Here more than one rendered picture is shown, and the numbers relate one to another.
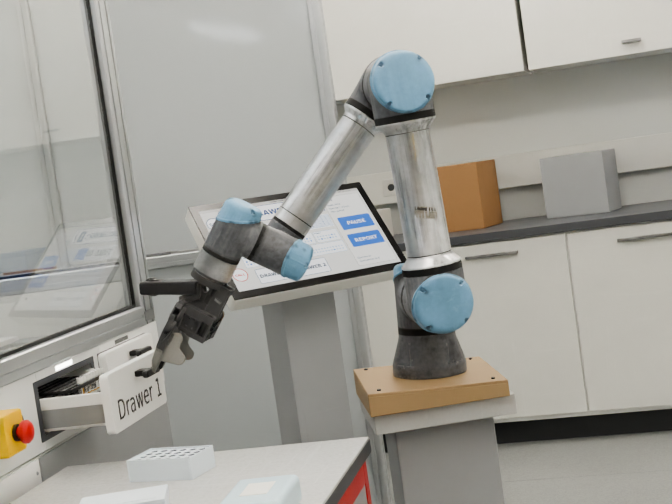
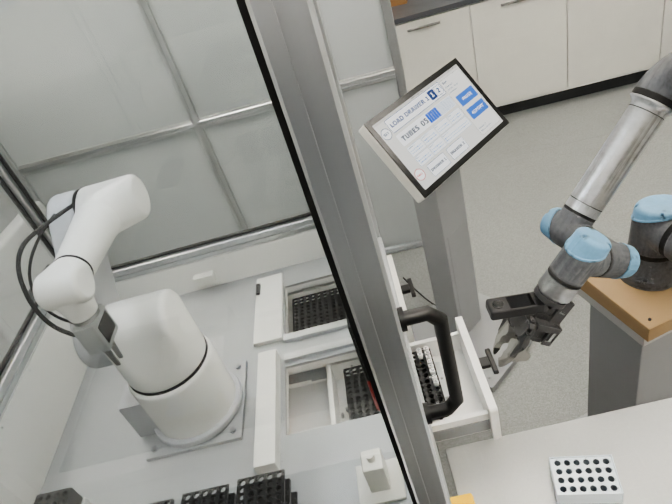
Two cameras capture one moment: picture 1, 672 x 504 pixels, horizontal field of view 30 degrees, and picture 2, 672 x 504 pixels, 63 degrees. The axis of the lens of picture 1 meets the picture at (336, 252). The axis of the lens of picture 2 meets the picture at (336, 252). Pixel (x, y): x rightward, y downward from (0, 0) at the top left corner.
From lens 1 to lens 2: 1.89 m
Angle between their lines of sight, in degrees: 33
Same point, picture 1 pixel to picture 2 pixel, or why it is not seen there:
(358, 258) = (479, 128)
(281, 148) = (345, 12)
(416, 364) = (657, 281)
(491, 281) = (423, 43)
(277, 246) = (621, 264)
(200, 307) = (544, 318)
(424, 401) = not seen: outside the picture
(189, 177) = not seen: hidden behind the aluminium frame
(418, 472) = (652, 348)
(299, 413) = (445, 237)
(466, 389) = not seen: outside the picture
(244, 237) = (600, 268)
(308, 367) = (447, 207)
